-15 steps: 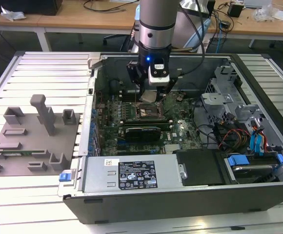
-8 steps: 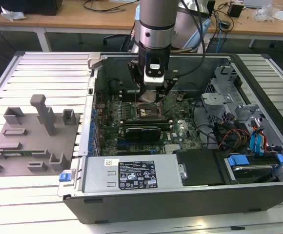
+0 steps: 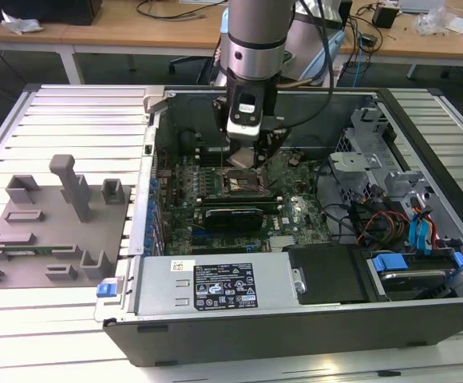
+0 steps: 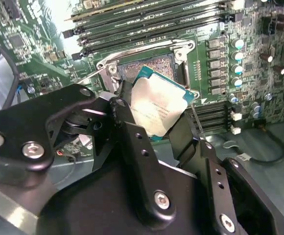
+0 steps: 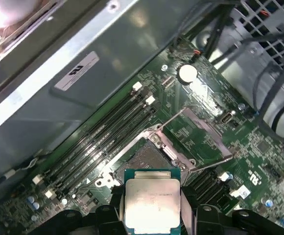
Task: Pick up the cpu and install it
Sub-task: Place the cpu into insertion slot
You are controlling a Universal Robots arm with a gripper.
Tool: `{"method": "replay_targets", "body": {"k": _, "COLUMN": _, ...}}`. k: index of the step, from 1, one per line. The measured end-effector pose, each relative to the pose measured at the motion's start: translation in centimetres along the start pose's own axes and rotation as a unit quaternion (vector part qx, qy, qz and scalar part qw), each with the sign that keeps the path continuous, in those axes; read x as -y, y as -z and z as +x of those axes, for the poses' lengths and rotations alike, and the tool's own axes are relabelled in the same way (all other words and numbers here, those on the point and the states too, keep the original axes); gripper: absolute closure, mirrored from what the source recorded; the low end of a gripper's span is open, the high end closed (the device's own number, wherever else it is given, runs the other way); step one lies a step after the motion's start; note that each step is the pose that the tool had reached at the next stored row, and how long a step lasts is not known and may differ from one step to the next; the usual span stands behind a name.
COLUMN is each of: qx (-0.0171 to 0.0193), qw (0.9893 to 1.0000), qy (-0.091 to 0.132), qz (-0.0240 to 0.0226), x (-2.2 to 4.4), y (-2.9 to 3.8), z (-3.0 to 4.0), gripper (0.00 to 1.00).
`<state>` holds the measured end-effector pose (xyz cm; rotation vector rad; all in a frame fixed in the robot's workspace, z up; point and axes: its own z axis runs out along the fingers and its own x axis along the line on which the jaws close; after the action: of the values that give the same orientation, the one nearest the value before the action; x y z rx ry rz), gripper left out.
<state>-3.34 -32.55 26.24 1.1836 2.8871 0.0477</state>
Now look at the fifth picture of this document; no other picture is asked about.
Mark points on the white motherboard sticker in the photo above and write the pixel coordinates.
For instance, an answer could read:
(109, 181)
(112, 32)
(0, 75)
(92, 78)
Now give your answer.
(241, 192)

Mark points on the silver square CPU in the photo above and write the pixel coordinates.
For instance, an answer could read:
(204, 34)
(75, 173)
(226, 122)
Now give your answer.
(151, 195)

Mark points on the black PC case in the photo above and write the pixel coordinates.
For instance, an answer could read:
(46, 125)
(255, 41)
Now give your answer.
(122, 36)

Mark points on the silver USB port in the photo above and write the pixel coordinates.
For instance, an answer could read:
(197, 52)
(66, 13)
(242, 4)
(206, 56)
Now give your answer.
(226, 119)

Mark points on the white case wall sticker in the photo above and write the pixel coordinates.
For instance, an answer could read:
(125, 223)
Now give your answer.
(78, 69)

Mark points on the round coin battery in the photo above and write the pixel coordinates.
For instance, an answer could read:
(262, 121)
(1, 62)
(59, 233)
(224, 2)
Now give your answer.
(187, 74)

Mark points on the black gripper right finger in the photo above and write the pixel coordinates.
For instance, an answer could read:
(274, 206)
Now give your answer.
(213, 225)

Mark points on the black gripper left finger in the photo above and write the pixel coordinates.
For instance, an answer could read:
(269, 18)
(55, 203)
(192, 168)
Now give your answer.
(102, 220)

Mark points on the green motherboard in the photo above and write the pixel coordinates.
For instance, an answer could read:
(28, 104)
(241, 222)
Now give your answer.
(254, 147)

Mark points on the metal socket cover frame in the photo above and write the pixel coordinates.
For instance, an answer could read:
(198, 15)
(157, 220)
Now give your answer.
(203, 133)

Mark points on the black RAM slot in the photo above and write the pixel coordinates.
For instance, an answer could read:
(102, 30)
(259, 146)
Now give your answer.
(226, 200)
(87, 133)
(205, 180)
(93, 140)
(213, 186)
(99, 147)
(219, 194)
(106, 154)

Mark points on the CPU socket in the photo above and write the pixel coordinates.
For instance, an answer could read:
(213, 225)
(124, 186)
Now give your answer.
(144, 156)

